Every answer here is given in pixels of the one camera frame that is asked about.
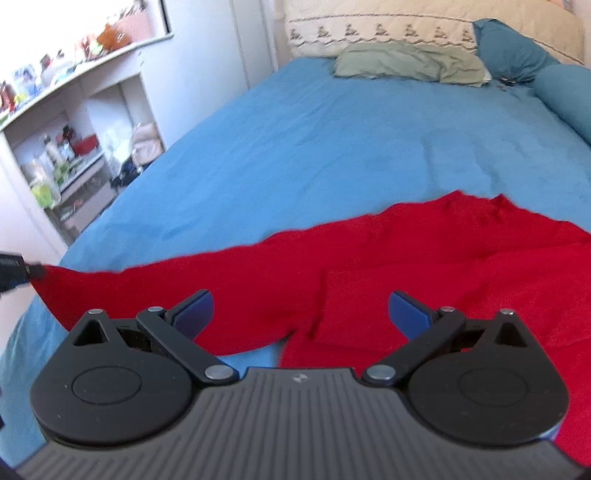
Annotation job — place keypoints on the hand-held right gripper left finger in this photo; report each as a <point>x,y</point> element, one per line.
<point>197,313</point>

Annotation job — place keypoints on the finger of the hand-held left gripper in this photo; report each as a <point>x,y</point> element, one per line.
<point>18,271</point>

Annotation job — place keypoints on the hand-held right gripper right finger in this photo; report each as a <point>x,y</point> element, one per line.
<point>406,313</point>

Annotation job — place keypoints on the red garment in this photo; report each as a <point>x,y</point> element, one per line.
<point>415,272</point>

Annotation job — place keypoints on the yellow green plastic bag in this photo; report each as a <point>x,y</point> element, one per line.
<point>45,190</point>

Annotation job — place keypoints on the white plastic bottle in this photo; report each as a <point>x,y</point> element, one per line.
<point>50,152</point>

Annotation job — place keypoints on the red box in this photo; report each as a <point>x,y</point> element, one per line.
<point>85,146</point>

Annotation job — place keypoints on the white shelf unit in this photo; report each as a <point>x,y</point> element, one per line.
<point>78,138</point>

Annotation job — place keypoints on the pink bag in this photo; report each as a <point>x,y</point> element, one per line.
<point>146,145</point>

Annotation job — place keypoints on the blue bed sheet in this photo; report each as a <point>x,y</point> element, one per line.
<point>323,138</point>

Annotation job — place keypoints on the row of toys on shelf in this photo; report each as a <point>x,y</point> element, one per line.
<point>64,55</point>

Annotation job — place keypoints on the green folded cloth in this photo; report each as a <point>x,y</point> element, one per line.
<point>411,62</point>

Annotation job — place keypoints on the blue bolster pillow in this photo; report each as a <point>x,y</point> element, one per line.
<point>565,97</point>

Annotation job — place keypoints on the cream embroidered pillow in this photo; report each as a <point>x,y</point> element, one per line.
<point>415,23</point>

